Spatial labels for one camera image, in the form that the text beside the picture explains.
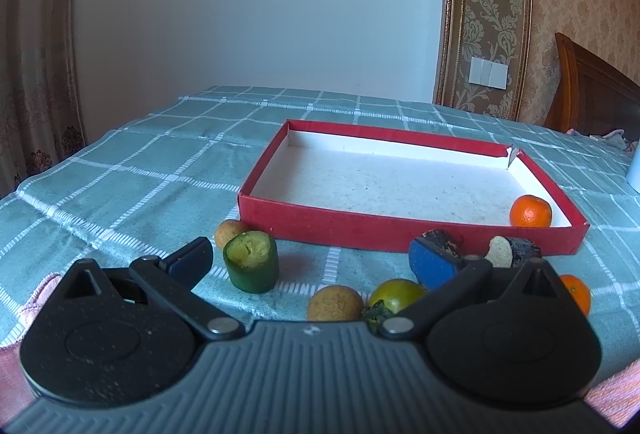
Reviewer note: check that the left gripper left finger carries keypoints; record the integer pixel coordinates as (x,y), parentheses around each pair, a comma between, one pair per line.
(169,281)

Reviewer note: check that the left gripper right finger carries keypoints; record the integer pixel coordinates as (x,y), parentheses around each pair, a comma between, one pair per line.
(451,283)

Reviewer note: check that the dark sugarcane piece bitten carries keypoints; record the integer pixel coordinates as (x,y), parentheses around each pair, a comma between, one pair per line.
(443,240)

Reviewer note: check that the green tomato with stem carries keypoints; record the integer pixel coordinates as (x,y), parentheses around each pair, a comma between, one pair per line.
(388,299)

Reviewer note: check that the brown longan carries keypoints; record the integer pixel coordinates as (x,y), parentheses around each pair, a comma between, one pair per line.
(335,303)
(228,230)

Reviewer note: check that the green cucumber chunk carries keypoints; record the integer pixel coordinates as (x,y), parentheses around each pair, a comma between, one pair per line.
(252,261)

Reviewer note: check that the orange mandarin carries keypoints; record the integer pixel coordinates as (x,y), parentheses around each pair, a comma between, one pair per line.
(579,291)
(528,211)

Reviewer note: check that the brown longan front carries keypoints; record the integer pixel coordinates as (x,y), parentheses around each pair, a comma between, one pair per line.
(335,303)

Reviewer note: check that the red shallow cardboard tray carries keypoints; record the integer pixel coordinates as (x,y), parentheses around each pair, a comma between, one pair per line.
(373,188)

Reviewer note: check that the patterned curtain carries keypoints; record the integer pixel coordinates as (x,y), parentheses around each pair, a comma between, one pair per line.
(40,114)

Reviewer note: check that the white electric kettle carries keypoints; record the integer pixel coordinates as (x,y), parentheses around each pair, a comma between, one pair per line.
(633,174)

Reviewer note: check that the wooden headboard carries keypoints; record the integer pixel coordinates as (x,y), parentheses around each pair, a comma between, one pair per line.
(593,97)

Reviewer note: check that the white wall switch plate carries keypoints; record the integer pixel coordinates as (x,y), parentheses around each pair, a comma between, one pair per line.
(488,73)

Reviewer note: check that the gold ornate wall frame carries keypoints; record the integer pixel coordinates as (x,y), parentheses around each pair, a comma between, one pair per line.
(494,30)

